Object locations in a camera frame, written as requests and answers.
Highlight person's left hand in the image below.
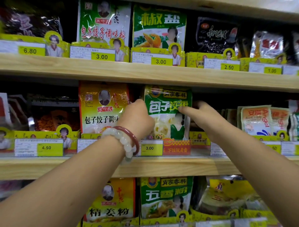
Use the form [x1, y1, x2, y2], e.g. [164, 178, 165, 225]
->
[114, 98, 156, 141]

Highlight person's right hand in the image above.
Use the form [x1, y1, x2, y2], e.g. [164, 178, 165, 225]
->
[178, 100, 230, 143]

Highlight green dumpling food packet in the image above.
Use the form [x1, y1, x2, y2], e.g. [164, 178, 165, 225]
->
[142, 85, 193, 141]

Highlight yellow dumpling seasoning packets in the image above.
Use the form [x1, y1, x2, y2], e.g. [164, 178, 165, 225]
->
[78, 82, 131, 136]

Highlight wooden store shelving with goods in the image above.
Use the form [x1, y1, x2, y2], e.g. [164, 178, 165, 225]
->
[0, 0, 299, 227]

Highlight green five spice packets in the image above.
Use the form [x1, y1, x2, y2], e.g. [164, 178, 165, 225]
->
[140, 176, 194, 220]

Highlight yellow vegetable food packet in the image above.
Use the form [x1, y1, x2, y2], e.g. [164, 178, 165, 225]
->
[86, 177, 137, 223]

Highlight person's right forearm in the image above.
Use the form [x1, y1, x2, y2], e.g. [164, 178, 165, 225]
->
[212, 126, 299, 227]

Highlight person's left forearm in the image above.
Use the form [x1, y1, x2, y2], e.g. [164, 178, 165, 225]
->
[0, 136, 127, 227]

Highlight yellow seasoning packet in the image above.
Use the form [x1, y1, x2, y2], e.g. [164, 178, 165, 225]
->
[196, 178, 258, 216]

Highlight brown orange packet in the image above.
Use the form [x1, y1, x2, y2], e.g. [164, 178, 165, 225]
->
[28, 96, 81, 133]

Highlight black seasoning packet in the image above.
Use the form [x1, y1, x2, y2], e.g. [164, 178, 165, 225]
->
[195, 17, 241, 56]

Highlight green white small packet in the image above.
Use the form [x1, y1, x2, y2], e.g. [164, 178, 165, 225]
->
[288, 100, 299, 142]

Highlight row of yellow price tags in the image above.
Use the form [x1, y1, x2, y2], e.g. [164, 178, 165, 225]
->
[79, 208, 281, 227]
[0, 30, 299, 76]
[0, 124, 299, 157]

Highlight green orange seasoning packet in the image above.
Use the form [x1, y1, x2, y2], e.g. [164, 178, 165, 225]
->
[133, 6, 187, 51]

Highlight red clear packet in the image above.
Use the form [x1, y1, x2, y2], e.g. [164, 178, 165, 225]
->
[250, 31, 285, 60]

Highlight green white seasoning packet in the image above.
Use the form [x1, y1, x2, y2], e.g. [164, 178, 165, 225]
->
[77, 0, 132, 47]

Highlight red white flat packet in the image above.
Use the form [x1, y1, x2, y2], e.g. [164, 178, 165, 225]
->
[0, 93, 14, 131]

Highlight dark spice packet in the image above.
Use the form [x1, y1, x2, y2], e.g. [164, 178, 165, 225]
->
[0, 7, 64, 39]

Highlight dark red bracelet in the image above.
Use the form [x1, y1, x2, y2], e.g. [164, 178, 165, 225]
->
[113, 125, 141, 157]

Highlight white bead bracelet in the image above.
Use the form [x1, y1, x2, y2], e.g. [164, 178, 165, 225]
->
[102, 127, 135, 160]

